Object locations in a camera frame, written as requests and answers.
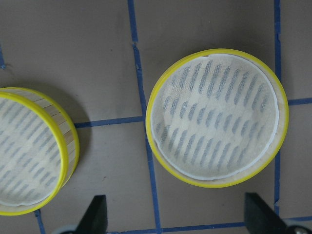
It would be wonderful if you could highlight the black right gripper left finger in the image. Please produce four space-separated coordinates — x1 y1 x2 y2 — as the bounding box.
74 195 108 234

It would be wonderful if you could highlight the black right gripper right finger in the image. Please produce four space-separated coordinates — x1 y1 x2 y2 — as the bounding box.
244 193 287 234

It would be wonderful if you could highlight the yellow bamboo steamer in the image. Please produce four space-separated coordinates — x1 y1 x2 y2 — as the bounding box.
0 87 79 216
146 49 289 188

